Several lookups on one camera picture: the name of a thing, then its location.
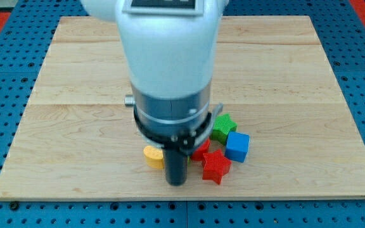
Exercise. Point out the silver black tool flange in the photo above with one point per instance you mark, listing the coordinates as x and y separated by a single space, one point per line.
183 124

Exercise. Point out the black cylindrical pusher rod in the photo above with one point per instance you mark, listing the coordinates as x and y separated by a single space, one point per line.
175 165

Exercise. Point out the yellow heart block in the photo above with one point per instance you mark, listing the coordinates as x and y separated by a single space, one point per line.
153 157

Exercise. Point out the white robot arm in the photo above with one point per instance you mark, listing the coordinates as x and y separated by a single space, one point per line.
170 51

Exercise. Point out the red round block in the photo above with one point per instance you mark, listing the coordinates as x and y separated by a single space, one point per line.
197 156

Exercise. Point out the red star block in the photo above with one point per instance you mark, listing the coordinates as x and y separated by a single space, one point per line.
215 166

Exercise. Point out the green star block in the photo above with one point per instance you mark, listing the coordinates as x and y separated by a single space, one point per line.
223 125

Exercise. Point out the blue cube block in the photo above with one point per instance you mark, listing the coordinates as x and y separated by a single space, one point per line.
237 146

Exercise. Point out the light wooden board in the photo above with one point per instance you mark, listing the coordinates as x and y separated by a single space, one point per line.
77 141

